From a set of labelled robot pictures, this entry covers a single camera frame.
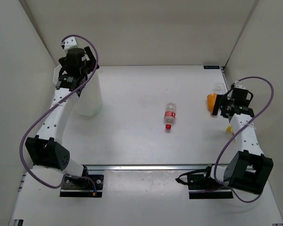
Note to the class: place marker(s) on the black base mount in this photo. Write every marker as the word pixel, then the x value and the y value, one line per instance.
pixel 202 187
pixel 83 188

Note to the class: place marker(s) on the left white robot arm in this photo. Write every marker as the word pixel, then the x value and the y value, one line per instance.
pixel 71 82

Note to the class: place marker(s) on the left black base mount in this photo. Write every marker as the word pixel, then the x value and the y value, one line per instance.
pixel 83 188

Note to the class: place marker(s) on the clear bottle blue label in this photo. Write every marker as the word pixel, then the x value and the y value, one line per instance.
pixel 219 88

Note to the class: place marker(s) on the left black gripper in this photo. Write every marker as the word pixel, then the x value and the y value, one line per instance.
pixel 90 63

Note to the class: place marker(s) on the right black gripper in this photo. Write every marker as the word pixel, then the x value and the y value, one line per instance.
pixel 221 100

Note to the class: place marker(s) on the orange plastic bottle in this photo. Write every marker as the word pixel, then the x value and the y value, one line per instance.
pixel 211 99

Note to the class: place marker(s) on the clear bottle red label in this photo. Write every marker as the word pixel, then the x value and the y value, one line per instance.
pixel 169 116

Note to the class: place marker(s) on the aluminium rail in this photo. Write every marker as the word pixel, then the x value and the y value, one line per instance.
pixel 147 167

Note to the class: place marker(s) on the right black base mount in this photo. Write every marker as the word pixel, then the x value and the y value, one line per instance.
pixel 202 187

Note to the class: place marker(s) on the white translucent octagonal bin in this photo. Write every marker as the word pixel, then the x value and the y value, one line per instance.
pixel 90 100

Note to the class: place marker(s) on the green plastic bottle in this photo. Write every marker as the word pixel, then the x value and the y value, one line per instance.
pixel 88 114

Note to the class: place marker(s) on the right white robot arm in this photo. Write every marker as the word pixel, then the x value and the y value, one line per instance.
pixel 249 169

